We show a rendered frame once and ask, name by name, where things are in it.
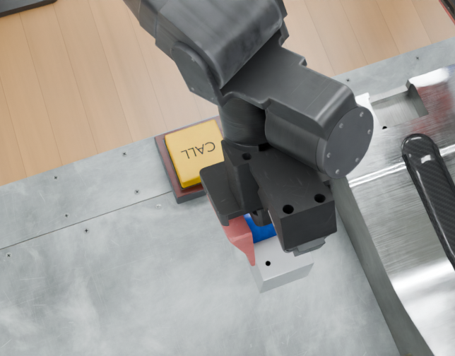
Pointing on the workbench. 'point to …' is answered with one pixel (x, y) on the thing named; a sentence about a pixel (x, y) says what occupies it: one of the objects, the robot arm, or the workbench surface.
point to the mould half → (410, 222)
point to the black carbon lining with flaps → (437, 196)
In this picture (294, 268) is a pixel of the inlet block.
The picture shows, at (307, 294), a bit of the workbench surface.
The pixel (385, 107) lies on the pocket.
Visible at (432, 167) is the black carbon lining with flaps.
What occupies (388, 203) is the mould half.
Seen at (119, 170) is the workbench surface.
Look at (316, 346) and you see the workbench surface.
